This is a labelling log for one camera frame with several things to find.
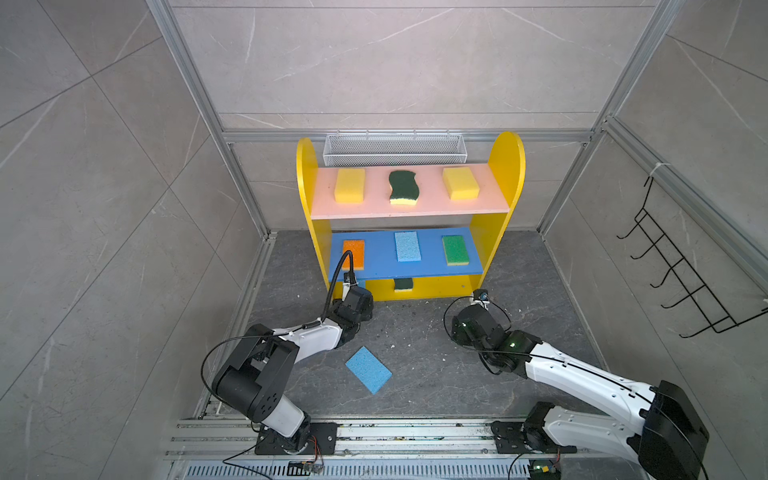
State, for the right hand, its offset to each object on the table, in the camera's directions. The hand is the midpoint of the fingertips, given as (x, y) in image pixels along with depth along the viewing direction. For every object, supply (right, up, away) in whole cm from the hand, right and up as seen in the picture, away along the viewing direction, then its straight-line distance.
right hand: (460, 320), depth 84 cm
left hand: (-31, +6, +10) cm, 33 cm away
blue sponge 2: (-26, -14, 0) cm, 30 cm away
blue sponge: (-15, +22, +11) cm, 28 cm away
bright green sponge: (+1, +20, +9) cm, 22 cm away
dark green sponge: (-16, +9, +17) cm, 25 cm away
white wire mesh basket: (-36, +54, +14) cm, 66 cm away
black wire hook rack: (+47, +20, -12) cm, 53 cm away
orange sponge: (-31, +21, +11) cm, 39 cm away
